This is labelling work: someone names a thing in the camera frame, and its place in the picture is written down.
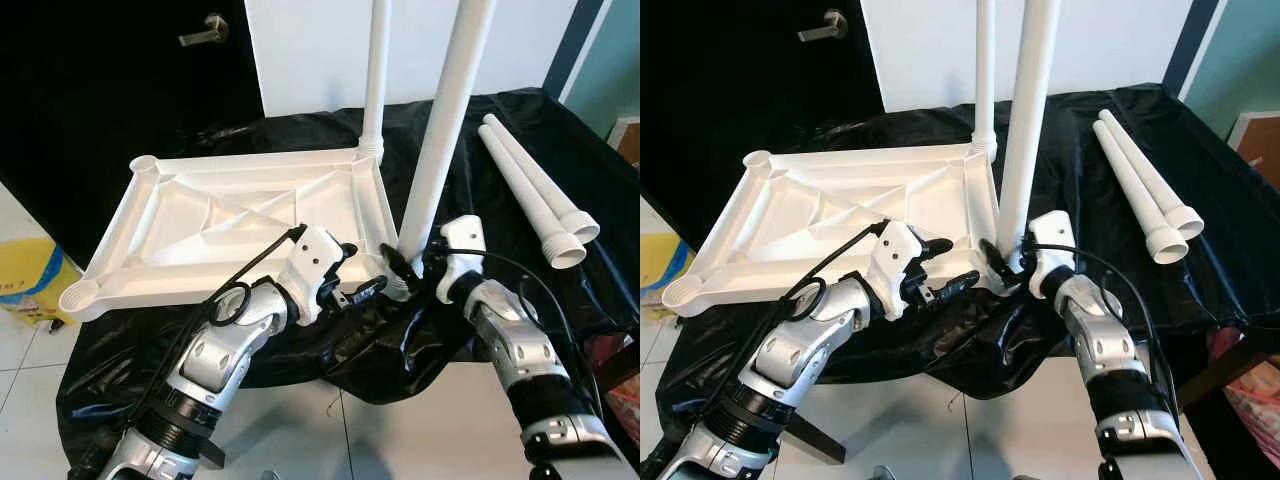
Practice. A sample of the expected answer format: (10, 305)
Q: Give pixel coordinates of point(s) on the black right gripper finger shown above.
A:
(1006, 278)
(990, 254)
(396, 260)
(411, 284)

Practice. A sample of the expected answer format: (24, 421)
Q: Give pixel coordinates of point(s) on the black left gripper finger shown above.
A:
(940, 248)
(370, 289)
(349, 251)
(962, 283)

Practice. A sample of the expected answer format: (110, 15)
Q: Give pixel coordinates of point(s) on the white plastic table top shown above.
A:
(800, 200)
(200, 200)

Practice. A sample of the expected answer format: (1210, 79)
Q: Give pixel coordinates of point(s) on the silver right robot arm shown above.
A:
(1110, 350)
(520, 350)

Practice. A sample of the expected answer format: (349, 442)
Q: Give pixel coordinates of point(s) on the black plastic table cover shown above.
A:
(1000, 345)
(400, 350)

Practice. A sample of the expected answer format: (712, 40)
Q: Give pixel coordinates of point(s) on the yellow cardboard box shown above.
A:
(662, 278)
(30, 285)

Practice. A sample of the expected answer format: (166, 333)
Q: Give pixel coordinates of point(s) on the brown and white flat board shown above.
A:
(625, 140)
(1255, 145)

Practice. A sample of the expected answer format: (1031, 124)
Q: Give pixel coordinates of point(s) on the black door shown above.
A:
(100, 120)
(720, 110)

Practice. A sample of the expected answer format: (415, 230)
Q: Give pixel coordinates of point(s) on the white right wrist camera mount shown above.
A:
(1050, 240)
(462, 240)

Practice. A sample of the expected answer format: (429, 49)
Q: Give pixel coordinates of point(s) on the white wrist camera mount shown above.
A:
(462, 240)
(898, 258)
(312, 262)
(1050, 240)

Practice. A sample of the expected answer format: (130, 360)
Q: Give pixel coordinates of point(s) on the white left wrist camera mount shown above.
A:
(898, 258)
(312, 262)

